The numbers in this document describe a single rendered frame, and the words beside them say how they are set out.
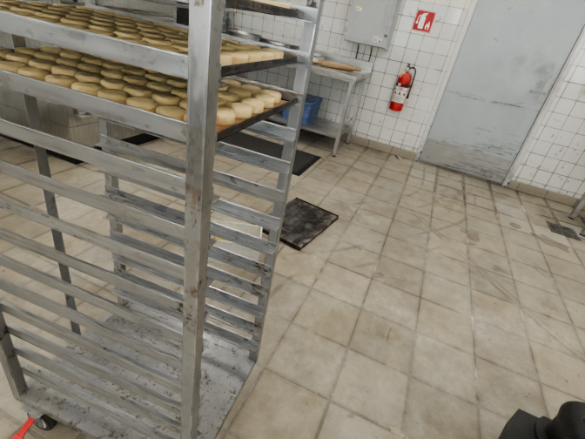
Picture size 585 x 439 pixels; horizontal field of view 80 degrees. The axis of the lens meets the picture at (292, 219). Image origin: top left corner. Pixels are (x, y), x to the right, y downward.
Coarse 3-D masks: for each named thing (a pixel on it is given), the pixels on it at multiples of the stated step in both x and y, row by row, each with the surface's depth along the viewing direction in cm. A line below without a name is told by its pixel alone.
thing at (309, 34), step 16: (320, 0) 76; (320, 16) 80; (304, 32) 80; (304, 48) 81; (304, 80) 84; (304, 96) 87; (288, 144) 93; (288, 160) 95; (288, 176) 97; (272, 240) 108; (272, 256) 111; (272, 272) 116; (256, 320) 126; (256, 336) 130; (256, 352) 134
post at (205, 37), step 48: (192, 0) 40; (192, 48) 43; (192, 96) 46; (192, 144) 49; (192, 192) 53; (192, 240) 57; (192, 288) 62; (192, 336) 68; (192, 384) 75; (192, 432) 86
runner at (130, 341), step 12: (0, 288) 90; (12, 288) 88; (24, 288) 92; (36, 300) 87; (48, 300) 90; (60, 312) 86; (72, 312) 88; (84, 324) 85; (96, 324) 83; (108, 336) 84; (120, 336) 82; (132, 336) 85; (144, 348) 81; (156, 348) 83; (168, 360) 80; (180, 360) 82; (204, 372) 80
